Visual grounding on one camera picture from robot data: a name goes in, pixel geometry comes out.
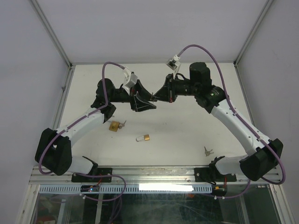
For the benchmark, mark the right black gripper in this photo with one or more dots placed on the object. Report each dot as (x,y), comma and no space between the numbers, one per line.
(167,93)

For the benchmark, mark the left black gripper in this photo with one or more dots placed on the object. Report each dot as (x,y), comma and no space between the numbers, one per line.
(140,99)

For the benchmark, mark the silver key set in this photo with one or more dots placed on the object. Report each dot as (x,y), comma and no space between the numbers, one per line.
(208,152)
(121,125)

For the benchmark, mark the large brass padlock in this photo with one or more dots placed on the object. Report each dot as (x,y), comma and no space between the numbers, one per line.
(113,125)

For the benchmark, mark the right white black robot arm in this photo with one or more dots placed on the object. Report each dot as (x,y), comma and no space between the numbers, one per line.
(261,153)

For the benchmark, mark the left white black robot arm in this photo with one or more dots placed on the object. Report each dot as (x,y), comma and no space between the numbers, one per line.
(54,152)

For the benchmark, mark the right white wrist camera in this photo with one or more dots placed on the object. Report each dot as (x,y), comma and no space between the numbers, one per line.
(174,64)

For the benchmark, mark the aluminium front rail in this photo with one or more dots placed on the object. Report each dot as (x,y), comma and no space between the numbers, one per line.
(151,174)

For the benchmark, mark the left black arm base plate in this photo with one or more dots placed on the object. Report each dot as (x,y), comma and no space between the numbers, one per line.
(103,175)

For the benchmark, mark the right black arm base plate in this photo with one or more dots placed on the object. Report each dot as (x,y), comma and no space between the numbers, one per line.
(211,175)

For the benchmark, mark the slotted grey cable duct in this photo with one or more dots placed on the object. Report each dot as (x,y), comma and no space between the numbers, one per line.
(147,188)

